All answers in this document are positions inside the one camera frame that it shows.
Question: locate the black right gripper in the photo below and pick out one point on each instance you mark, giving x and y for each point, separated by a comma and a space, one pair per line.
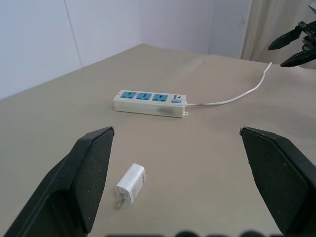
309, 34

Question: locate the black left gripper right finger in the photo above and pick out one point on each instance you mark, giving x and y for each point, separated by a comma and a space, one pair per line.
281, 177

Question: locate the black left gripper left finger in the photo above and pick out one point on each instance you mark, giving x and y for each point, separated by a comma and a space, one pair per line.
74, 177

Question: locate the white plug adapter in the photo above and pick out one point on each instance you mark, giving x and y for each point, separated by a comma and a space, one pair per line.
132, 184

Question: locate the white power strip blue sockets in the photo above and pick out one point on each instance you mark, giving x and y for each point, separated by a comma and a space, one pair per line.
150, 102

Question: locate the beige curtain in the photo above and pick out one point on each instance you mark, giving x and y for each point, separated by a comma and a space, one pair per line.
269, 24

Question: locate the beige tablecloth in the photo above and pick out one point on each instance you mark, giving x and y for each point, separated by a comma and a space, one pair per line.
172, 138

